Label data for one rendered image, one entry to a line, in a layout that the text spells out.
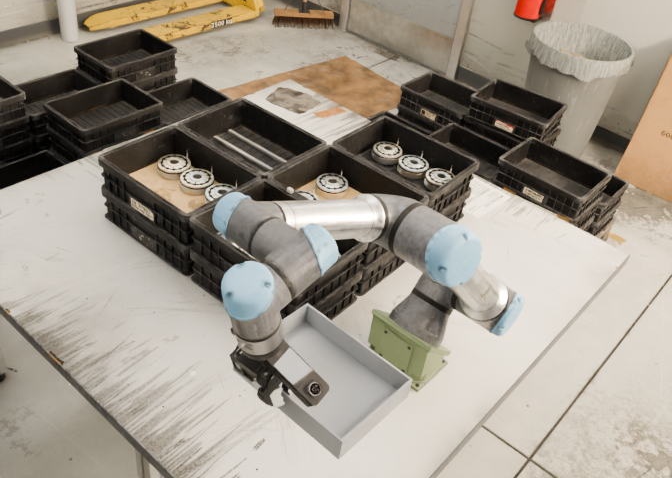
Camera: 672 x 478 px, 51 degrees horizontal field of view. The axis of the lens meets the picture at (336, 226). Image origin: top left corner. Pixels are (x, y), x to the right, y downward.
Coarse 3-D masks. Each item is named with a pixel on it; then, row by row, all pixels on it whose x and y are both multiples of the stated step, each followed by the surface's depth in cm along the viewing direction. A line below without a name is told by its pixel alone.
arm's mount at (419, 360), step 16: (384, 320) 177; (384, 336) 180; (400, 336) 176; (384, 352) 183; (400, 352) 178; (416, 352) 175; (432, 352) 173; (448, 352) 184; (400, 368) 181; (416, 368) 177; (432, 368) 182; (416, 384) 180
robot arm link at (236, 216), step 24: (216, 216) 114; (240, 216) 111; (264, 216) 111; (288, 216) 117; (312, 216) 122; (336, 216) 127; (360, 216) 132; (384, 216) 136; (240, 240) 111; (360, 240) 139; (384, 240) 140
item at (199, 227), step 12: (264, 180) 207; (240, 192) 201; (216, 204) 195; (192, 216) 190; (192, 228) 189; (204, 228) 186; (216, 240) 184; (228, 252) 183; (240, 252) 180; (348, 252) 185; (360, 252) 189; (336, 264) 181; (324, 276) 178
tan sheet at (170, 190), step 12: (144, 168) 222; (156, 168) 223; (192, 168) 225; (144, 180) 217; (156, 180) 218; (168, 180) 219; (156, 192) 213; (168, 192) 214; (180, 192) 214; (180, 204) 210; (192, 204) 210
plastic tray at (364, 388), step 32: (288, 320) 140; (320, 320) 142; (320, 352) 140; (352, 352) 140; (352, 384) 134; (384, 384) 135; (288, 416) 127; (320, 416) 127; (352, 416) 128; (384, 416) 129
